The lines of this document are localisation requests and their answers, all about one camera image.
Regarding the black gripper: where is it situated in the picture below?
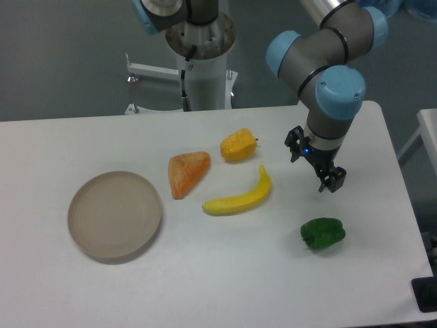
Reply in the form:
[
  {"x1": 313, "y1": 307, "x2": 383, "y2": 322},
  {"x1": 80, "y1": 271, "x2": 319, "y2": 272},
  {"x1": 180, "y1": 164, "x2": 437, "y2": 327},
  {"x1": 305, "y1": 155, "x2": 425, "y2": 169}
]
[{"x1": 284, "y1": 126, "x2": 346, "y2": 193}]

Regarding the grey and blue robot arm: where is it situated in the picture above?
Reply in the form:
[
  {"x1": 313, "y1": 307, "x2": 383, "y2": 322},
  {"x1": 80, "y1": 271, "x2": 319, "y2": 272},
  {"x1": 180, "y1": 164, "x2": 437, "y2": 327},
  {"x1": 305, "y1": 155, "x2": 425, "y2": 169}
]
[{"x1": 132, "y1": 1, "x2": 388, "y2": 192}]

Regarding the green bell pepper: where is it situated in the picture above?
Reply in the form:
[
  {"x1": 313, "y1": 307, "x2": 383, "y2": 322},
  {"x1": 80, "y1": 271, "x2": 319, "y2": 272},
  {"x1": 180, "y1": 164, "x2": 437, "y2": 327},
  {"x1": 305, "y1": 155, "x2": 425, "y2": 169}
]
[{"x1": 300, "y1": 217, "x2": 346, "y2": 250}]

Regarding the yellow bell pepper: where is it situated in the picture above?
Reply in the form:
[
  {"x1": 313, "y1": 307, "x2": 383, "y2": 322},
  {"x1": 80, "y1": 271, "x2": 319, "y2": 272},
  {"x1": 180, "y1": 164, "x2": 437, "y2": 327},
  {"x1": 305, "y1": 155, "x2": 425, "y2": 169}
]
[{"x1": 220, "y1": 128, "x2": 257, "y2": 162}]

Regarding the yellow banana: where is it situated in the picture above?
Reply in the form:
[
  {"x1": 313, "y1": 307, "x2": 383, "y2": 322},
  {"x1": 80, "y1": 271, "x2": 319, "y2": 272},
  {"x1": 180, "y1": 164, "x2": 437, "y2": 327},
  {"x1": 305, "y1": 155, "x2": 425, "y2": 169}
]
[{"x1": 202, "y1": 165, "x2": 272, "y2": 215}]

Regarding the white table at right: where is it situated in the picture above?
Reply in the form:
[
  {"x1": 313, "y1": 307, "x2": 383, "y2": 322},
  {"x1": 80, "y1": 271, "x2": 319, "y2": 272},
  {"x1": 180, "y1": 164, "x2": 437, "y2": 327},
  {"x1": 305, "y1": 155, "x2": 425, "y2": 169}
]
[{"x1": 397, "y1": 109, "x2": 436, "y2": 170}]

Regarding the orange triangular bread slice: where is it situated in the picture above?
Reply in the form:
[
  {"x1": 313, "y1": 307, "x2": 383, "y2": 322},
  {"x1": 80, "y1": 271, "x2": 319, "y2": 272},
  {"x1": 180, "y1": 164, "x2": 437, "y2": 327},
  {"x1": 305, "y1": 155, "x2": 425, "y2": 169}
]
[{"x1": 168, "y1": 151, "x2": 211, "y2": 200}]

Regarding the black device at table edge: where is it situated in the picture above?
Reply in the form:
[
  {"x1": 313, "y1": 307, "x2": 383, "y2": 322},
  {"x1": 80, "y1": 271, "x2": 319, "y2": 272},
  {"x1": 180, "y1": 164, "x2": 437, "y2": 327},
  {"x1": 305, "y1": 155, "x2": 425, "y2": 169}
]
[{"x1": 411, "y1": 277, "x2": 437, "y2": 313}]

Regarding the beige round plate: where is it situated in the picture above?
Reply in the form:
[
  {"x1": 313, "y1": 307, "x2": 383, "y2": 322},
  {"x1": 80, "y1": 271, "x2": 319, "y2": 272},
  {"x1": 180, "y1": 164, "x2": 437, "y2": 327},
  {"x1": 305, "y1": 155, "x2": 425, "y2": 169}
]
[{"x1": 67, "y1": 171, "x2": 163, "y2": 264}]

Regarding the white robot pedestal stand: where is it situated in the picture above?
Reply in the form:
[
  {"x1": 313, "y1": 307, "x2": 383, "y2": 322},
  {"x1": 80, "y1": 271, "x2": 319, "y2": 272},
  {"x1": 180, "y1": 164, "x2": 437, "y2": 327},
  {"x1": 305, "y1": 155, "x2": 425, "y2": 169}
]
[{"x1": 126, "y1": 12, "x2": 238, "y2": 111}]

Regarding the black cable with connector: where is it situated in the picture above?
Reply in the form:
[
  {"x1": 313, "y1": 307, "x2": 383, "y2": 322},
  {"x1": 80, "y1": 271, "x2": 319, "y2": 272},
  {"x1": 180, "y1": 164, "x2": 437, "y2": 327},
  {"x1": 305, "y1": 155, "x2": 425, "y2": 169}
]
[{"x1": 180, "y1": 44, "x2": 197, "y2": 112}]

